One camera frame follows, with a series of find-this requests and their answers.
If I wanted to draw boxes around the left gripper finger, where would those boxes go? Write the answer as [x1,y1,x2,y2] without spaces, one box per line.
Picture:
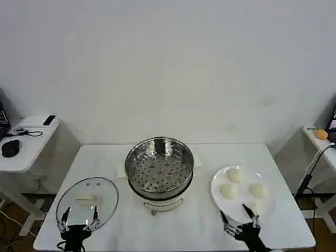
[57,206,71,233]
[82,205,101,232]

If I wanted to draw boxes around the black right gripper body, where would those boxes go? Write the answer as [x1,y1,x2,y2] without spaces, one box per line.
[234,222,271,252]

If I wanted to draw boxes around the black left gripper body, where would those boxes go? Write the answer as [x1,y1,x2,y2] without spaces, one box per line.
[60,224,90,252]

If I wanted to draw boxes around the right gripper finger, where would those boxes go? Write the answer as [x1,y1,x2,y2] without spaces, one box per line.
[219,209,243,236]
[241,203,261,229]

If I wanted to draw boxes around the white steamed bun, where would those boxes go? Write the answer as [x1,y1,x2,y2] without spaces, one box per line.
[248,183,269,199]
[219,184,239,200]
[226,169,244,183]
[246,201,265,215]

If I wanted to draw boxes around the white plate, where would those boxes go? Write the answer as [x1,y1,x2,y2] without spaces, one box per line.
[211,165,277,223]

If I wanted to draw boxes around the white cooker base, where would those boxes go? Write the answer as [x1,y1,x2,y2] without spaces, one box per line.
[117,154,203,217]

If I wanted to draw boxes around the white side table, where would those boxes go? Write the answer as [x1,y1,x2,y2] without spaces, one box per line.
[303,125,336,226]
[0,117,61,237]

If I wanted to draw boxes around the steel steamer basket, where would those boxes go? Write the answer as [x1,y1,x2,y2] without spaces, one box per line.
[124,136,195,201]

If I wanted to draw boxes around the black computer mouse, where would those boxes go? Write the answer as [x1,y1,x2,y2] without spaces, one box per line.
[1,139,22,158]

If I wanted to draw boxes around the black phone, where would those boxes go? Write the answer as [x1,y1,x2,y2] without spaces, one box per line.
[43,114,57,127]

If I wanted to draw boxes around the black laptop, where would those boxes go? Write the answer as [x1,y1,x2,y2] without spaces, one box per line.
[0,88,12,140]

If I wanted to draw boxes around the black monitor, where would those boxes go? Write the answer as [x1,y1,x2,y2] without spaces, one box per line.
[326,103,336,132]

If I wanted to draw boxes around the glass lid with white handle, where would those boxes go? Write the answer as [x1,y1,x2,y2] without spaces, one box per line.
[55,176,119,234]

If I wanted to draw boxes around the black cable with plug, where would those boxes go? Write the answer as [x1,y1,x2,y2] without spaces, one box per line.
[293,142,336,218]

